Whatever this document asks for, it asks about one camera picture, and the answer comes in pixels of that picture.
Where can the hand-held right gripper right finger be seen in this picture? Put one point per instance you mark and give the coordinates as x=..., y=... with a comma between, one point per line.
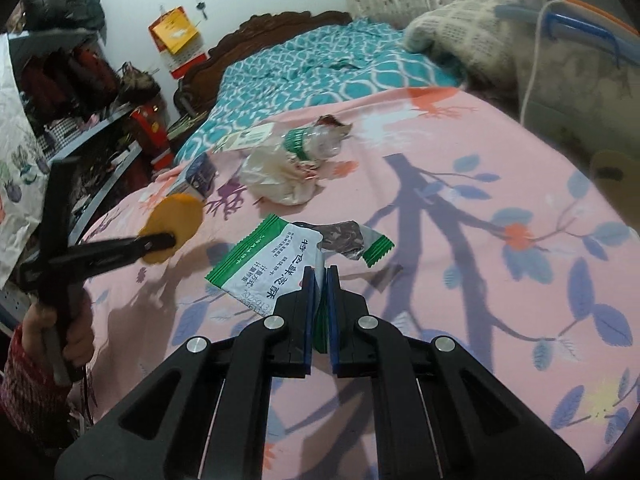
x=334, y=360

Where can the white green paper card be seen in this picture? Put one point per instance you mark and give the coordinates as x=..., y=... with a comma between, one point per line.
x=245, y=137

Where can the red wall calendar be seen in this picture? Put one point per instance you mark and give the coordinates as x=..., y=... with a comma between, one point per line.
x=190, y=62

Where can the orange round disc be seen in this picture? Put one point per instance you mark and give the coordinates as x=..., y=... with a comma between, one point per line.
x=175, y=215

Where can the metal shelf rack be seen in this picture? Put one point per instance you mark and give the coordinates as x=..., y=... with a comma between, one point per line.
x=107, y=117

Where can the white plastic bag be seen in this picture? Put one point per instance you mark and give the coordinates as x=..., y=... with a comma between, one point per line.
x=275, y=175

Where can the yellow red paper bag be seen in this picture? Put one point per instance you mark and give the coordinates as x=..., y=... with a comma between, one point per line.
x=172, y=27

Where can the brown handbag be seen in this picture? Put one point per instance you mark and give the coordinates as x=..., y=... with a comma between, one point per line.
x=137, y=82

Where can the green white snack wrapper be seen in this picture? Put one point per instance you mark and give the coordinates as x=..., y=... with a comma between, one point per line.
x=280, y=260

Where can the carved wooden headboard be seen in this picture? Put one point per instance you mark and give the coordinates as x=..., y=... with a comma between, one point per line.
x=220, y=65

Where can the clear plastic bottle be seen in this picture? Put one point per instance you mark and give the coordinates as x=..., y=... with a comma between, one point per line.
x=302, y=142

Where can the person's left forearm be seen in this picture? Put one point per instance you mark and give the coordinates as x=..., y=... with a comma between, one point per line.
x=30, y=385

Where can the red gift box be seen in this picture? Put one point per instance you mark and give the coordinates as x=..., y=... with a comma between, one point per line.
x=152, y=132

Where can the red bags row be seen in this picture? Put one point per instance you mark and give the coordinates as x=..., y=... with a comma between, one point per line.
x=70, y=80

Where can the white printed cloth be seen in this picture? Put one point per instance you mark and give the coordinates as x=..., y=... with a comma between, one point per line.
x=17, y=160

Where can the person's left hand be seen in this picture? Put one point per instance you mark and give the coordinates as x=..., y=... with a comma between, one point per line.
x=80, y=340

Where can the dark bags pile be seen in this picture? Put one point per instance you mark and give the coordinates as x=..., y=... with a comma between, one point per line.
x=65, y=0

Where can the hanging keys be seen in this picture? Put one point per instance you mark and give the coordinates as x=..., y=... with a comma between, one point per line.
x=200, y=7

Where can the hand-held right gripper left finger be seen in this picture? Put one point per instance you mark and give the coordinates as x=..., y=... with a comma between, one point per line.
x=310, y=320

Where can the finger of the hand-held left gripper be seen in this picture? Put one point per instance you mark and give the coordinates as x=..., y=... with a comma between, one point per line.
x=130, y=247

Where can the teal patterned duvet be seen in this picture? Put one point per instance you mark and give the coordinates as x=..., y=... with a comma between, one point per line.
x=300, y=75

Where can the small blue carton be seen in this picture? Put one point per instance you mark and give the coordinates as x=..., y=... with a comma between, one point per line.
x=200, y=175

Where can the beige checked pillow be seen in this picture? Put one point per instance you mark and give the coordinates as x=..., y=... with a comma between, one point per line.
x=460, y=25

